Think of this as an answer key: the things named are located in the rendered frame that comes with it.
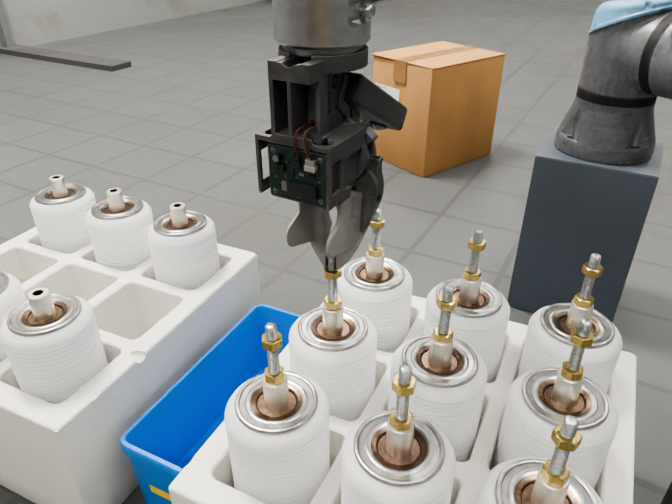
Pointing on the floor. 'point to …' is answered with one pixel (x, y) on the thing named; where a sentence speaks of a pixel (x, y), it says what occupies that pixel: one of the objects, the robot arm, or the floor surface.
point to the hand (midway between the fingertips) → (336, 252)
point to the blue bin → (198, 403)
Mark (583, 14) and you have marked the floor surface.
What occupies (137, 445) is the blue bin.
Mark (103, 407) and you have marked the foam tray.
